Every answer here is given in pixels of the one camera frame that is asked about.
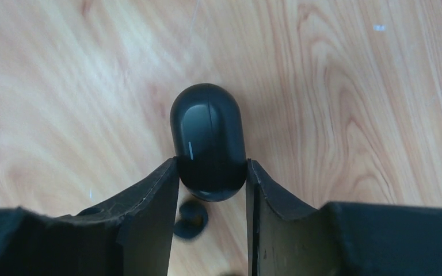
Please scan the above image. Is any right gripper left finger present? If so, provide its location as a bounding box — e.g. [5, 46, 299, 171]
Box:
[76, 158, 180, 275]

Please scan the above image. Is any black earbud charging case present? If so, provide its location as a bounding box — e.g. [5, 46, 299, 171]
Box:
[170, 83, 247, 202]

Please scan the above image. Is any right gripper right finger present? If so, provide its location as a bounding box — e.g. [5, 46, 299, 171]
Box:
[246, 159, 340, 275]

